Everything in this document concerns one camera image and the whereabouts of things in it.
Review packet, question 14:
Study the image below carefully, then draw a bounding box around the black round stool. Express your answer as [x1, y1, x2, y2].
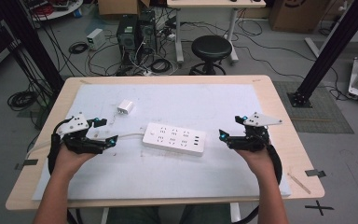
[188, 35, 234, 77]

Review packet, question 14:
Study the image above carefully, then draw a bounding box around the white power strip cable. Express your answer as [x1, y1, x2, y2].
[25, 133, 146, 161]

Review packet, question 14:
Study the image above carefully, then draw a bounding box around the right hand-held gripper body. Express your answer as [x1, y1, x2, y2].
[228, 111, 283, 153]

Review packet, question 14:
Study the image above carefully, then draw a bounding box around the wooden table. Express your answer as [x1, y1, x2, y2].
[5, 74, 326, 212]

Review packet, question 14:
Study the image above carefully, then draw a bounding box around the thin wooden stick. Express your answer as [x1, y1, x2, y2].
[286, 172, 312, 196]

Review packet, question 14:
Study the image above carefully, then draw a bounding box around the white foam mat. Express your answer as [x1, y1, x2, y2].
[32, 82, 292, 201]

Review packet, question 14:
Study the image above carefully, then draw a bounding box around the grey floor mat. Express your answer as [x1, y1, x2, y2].
[272, 80, 355, 135]

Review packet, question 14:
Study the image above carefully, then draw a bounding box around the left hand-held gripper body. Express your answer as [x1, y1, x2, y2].
[55, 112, 107, 156]

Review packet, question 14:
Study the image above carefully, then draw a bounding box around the white charger adapter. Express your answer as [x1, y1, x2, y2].
[117, 99, 135, 116]

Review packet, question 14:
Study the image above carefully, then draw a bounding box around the person's left hand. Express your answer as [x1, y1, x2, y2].
[53, 144, 98, 175]

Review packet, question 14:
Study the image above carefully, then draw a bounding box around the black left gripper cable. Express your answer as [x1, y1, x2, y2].
[47, 119, 73, 175]

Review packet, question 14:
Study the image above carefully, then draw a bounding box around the black computer tower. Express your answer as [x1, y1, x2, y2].
[117, 14, 140, 67]
[137, 9, 158, 56]

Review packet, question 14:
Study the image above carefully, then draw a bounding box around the black metal post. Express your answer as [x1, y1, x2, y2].
[286, 0, 358, 108]
[0, 0, 65, 93]

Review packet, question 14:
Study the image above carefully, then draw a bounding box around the large cardboard box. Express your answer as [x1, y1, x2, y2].
[268, 0, 331, 35]

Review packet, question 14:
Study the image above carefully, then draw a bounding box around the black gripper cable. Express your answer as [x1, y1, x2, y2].
[47, 119, 73, 175]
[265, 143, 284, 187]

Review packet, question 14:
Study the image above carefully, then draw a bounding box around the person's right hand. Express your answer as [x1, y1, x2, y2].
[234, 144, 277, 179]

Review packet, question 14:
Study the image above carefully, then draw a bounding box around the white desk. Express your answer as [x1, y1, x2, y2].
[166, 0, 267, 65]

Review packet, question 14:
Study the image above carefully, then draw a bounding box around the coiled black cable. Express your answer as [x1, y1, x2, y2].
[67, 41, 90, 55]
[7, 90, 38, 112]
[150, 58, 172, 75]

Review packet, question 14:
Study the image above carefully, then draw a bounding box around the white power supply box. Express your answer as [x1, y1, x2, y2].
[86, 28, 107, 51]

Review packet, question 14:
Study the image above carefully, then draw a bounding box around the dark tape piece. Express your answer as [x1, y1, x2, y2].
[304, 168, 327, 178]
[14, 158, 39, 171]

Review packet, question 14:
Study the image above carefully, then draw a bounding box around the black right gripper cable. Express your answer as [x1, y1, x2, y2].
[265, 143, 284, 187]

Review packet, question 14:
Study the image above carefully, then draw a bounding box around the round white table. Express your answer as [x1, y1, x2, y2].
[21, 0, 85, 22]

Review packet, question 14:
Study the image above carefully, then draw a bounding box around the white power strip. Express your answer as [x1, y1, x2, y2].
[142, 121, 207, 158]

